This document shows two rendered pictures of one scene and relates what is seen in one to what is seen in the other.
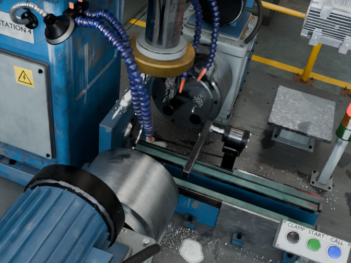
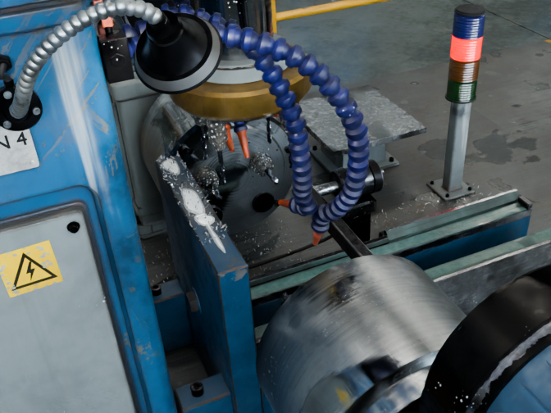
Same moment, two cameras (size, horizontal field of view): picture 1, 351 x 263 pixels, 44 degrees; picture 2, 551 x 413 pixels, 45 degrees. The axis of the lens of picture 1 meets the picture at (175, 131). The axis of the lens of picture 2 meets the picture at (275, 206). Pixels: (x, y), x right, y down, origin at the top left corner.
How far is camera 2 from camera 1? 63 cm
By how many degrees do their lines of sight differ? 27
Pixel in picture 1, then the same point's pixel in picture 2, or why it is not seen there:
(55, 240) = not seen: outside the picture
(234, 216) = (457, 291)
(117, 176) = (387, 315)
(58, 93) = (128, 254)
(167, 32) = (264, 13)
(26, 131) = (61, 402)
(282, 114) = (336, 133)
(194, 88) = not seen: hidden behind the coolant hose
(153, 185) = (434, 291)
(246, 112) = not seen: hidden behind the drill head
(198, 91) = (254, 147)
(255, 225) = (489, 282)
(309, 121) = (375, 121)
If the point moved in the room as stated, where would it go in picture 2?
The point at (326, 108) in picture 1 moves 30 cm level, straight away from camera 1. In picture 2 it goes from (371, 97) to (334, 55)
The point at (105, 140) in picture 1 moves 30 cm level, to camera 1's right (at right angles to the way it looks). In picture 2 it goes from (237, 301) to (411, 211)
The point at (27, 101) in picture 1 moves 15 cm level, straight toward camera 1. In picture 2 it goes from (52, 326) to (166, 377)
